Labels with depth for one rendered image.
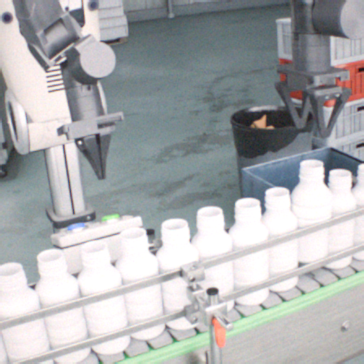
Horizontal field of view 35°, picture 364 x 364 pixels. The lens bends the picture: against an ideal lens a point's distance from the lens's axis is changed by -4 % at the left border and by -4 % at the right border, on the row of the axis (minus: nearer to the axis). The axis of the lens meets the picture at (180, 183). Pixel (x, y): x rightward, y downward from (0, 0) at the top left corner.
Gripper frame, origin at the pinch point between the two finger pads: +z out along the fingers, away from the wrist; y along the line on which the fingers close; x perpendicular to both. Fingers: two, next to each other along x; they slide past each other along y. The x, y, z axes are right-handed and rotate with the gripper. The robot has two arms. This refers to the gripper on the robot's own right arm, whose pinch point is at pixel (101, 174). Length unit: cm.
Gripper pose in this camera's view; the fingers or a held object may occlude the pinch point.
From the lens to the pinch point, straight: 98.7
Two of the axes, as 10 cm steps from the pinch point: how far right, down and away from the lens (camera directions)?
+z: 2.3, 9.7, 0.6
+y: 9.0, -2.3, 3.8
